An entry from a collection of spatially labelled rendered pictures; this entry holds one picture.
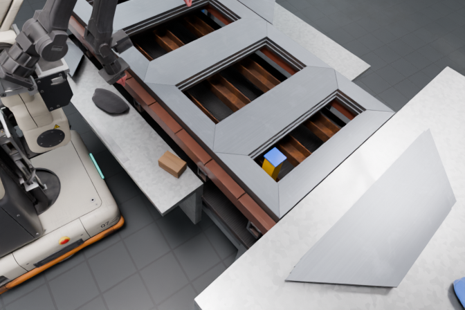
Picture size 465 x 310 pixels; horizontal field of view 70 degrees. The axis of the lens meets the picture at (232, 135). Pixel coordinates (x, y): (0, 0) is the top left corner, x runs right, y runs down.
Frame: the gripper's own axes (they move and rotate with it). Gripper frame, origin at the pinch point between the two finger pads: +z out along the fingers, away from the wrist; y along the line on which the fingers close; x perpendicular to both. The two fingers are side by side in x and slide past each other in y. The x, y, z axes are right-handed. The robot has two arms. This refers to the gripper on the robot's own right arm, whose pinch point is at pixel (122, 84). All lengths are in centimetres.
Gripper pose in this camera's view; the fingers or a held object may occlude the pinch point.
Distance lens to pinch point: 138.7
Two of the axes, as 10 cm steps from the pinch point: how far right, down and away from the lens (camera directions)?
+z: 0.8, 4.7, 8.8
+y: -7.3, 6.2, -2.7
